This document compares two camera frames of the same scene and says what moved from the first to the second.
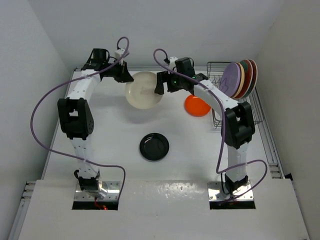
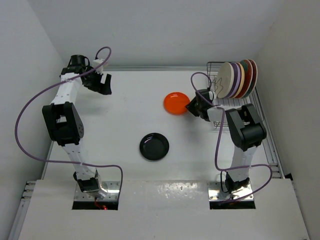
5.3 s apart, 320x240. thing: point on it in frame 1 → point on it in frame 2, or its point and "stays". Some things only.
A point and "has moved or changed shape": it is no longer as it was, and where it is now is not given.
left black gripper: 123,76 → 105,90
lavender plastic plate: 231,79 stays
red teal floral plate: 248,79 stays
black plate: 154,147 stays
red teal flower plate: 255,76 stays
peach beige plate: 242,80 stays
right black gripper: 165,76 → 190,108
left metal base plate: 113,188 stays
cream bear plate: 140,93 → 225,81
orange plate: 196,106 has moved or changed shape
